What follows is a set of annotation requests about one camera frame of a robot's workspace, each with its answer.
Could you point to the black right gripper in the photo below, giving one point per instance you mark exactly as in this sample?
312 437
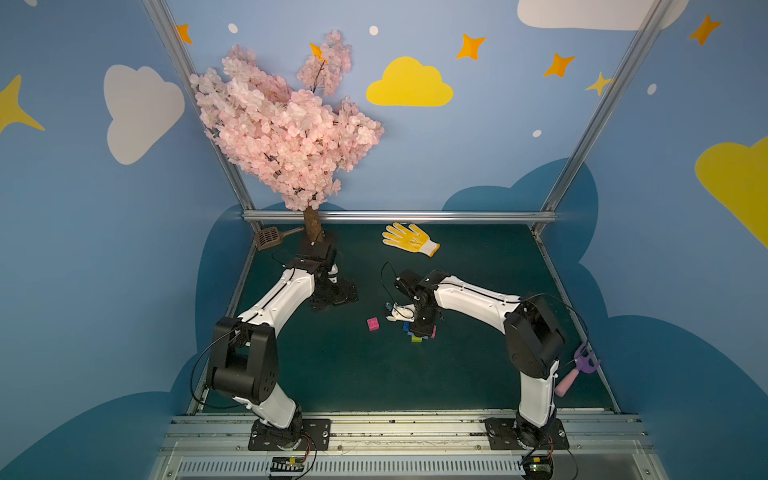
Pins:
422 324

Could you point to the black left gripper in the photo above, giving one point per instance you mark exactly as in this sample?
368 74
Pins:
335 292

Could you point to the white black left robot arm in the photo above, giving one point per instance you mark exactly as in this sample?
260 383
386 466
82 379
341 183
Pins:
243 362

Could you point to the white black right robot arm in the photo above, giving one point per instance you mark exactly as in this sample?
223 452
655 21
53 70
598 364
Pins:
533 334

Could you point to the brown tree trunk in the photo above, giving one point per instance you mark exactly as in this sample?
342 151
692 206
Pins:
313 225

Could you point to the yellow white work glove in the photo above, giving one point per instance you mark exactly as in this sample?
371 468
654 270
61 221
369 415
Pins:
409 238

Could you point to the brown plastic slotted scoop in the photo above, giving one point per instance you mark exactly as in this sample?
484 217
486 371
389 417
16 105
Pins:
269 237

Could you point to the pink blossom tree crown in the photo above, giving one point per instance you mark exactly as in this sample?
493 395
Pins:
291 140

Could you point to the purple pink toy rake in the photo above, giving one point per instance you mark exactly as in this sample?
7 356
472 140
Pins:
585 362

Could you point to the left controller board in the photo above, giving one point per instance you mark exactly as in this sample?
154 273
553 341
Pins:
286 466

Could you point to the controller board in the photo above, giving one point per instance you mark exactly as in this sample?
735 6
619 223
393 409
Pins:
538 468
286 466

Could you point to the right controller board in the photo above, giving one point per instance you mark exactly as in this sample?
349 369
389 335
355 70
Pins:
538 468

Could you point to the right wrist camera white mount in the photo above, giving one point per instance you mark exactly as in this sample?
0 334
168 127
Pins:
397 312

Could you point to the horizontal aluminium back rail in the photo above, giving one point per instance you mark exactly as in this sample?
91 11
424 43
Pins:
442 217

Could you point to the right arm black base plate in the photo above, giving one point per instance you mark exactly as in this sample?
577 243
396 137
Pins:
508 433

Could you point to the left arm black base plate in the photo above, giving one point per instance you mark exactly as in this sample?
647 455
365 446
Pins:
313 433

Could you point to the front aluminium rail frame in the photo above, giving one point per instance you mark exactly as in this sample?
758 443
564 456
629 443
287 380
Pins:
442 444

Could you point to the right aluminium corner post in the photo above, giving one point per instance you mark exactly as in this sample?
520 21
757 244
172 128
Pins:
638 49

